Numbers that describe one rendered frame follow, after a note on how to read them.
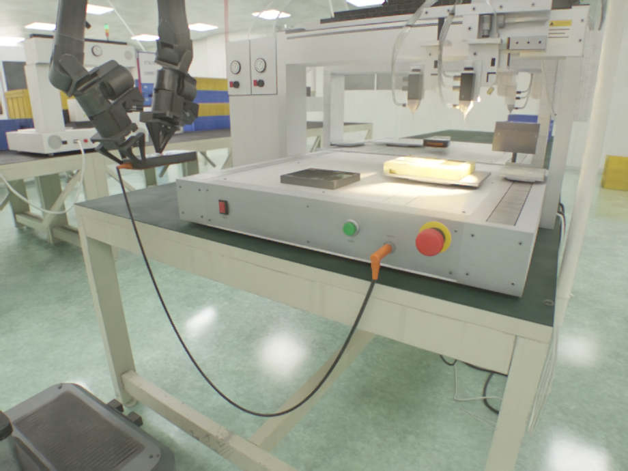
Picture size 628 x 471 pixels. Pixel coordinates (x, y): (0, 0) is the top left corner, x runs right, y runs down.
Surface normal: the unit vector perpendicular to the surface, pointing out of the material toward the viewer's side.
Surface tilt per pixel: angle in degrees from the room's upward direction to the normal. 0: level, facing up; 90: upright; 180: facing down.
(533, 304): 0
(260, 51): 90
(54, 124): 90
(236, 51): 90
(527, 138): 90
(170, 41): 111
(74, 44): 69
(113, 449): 0
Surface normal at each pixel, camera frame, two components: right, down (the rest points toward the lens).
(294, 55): -0.54, 0.27
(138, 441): 0.00, -0.95
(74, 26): 0.69, -0.23
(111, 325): 0.84, 0.18
